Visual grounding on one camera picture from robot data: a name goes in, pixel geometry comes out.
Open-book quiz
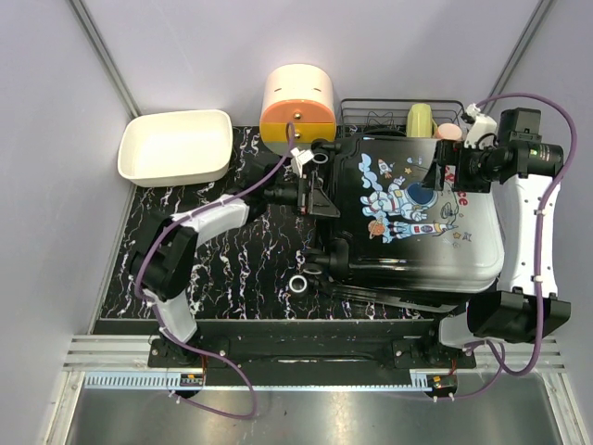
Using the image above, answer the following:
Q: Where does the yellow green mug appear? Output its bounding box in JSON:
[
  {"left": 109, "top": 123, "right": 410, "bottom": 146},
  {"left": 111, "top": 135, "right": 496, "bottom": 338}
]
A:
[{"left": 406, "top": 103, "right": 436, "bottom": 138}]

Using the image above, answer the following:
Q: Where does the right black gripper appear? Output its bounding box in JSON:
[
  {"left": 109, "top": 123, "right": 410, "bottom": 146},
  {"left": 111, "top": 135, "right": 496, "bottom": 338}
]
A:
[{"left": 418, "top": 138, "right": 499, "bottom": 194}]

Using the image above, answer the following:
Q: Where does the black white space suitcase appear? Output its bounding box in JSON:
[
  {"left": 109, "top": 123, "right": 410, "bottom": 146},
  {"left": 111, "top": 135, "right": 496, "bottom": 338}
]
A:
[{"left": 287, "top": 133, "right": 506, "bottom": 312}]

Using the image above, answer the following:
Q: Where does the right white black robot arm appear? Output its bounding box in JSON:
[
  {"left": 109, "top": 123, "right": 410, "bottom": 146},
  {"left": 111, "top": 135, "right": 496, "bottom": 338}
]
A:
[{"left": 420, "top": 104, "right": 571, "bottom": 376}]

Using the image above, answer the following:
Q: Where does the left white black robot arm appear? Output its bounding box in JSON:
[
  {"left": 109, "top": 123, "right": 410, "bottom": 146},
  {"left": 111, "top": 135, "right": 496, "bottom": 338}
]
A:
[{"left": 130, "top": 165, "right": 340, "bottom": 367}]

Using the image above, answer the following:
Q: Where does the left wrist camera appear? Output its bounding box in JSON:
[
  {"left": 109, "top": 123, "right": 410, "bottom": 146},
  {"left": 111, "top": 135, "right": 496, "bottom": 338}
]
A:
[{"left": 290, "top": 147, "right": 314, "bottom": 177}]

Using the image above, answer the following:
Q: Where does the pink orange cup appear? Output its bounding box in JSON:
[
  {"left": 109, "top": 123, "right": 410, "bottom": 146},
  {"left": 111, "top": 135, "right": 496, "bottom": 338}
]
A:
[{"left": 435, "top": 122, "right": 463, "bottom": 141}]

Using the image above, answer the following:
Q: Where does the white plastic basin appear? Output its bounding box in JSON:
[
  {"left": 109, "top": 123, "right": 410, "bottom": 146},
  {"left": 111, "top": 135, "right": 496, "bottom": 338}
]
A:
[{"left": 117, "top": 109, "right": 233, "bottom": 187}]

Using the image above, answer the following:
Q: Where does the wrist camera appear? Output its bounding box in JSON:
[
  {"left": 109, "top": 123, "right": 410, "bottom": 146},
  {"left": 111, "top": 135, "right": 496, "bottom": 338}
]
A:
[
  {"left": 461, "top": 103, "right": 498, "bottom": 148},
  {"left": 290, "top": 147, "right": 314, "bottom": 177}
]

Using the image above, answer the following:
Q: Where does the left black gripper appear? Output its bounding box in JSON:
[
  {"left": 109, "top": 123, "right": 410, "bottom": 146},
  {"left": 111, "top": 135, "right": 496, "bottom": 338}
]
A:
[{"left": 264, "top": 172, "right": 339, "bottom": 219}]

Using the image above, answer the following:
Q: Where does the slotted cable duct rail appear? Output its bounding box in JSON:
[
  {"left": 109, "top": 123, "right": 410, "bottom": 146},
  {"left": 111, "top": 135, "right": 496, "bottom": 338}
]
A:
[{"left": 83, "top": 370, "right": 445, "bottom": 392}]

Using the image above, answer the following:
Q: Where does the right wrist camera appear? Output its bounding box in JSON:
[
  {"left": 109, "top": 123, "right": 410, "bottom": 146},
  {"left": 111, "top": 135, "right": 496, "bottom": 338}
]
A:
[{"left": 461, "top": 103, "right": 498, "bottom": 148}]

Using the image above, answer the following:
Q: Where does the orange white drawer box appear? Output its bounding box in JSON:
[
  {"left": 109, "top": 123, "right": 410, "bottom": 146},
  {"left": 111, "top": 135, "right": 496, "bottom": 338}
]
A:
[{"left": 259, "top": 64, "right": 336, "bottom": 155}]

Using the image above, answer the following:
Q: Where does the black wire dish rack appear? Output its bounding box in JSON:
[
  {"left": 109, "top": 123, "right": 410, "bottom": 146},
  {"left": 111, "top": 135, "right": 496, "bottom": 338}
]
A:
[{"left": 336, "top": 98, "right": 465, "bottom": 137}]

